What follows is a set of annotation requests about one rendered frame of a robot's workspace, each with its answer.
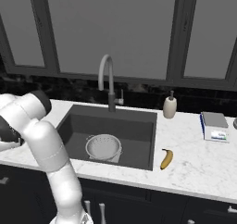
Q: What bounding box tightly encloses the dark cupboard door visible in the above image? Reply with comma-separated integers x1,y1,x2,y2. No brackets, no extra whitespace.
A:
94,193,183,224
78,190,96,224

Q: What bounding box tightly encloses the dark framed window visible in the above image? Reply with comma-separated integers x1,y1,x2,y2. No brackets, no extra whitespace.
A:
0,0,237,93

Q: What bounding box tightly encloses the grey arched sink faucet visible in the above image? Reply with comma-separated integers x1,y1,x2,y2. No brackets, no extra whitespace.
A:
97,54,125,113

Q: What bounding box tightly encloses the yellow banana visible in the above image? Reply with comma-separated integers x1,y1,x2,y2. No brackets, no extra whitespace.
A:
159,148,174,171

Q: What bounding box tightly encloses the white kitchen scale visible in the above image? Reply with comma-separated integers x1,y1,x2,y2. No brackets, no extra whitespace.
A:
199,111,231,143

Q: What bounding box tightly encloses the beige soap dispenser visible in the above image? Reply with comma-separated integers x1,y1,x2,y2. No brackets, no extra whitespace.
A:
162,90,178,119

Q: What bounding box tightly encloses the dark drawer front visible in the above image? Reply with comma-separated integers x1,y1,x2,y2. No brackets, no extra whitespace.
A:
0,163,50,204
181,197,237,224

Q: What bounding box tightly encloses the white metal colander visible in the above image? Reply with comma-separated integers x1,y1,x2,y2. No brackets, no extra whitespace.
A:
84,133,123,164

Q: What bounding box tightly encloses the dark grey sink basin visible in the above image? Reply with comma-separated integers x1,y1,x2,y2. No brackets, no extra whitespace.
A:
56,104,158,172

